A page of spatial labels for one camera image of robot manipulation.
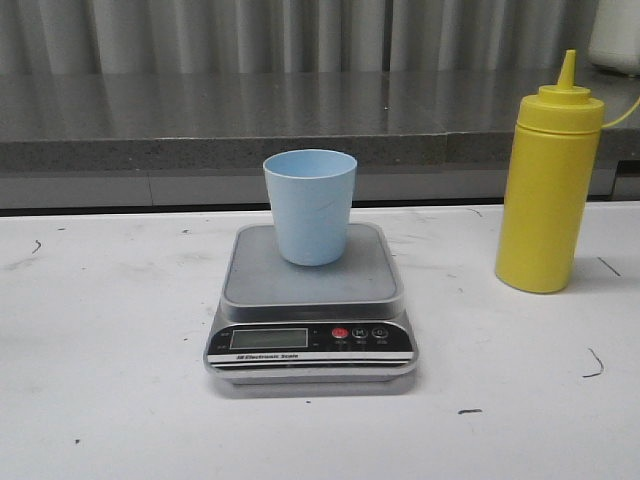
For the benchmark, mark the light blue plastic cup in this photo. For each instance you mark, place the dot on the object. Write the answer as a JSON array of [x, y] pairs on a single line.
[[310, 193]]

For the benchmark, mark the grey speckled stone counter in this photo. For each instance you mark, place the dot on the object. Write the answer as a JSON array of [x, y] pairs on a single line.
[[128, 123]]

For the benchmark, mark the silver electronic kitchen scale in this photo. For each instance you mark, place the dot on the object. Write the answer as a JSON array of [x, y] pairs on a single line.
[[282, 329]]

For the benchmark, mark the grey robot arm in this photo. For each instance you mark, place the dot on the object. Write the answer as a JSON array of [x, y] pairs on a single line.
[[614, 40]]

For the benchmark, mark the yellow squeeze bottle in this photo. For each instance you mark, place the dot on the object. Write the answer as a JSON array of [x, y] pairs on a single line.
[[556, 138]]

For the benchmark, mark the white pleated curtain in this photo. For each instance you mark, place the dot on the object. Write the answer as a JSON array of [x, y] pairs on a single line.
[[183, 37]]

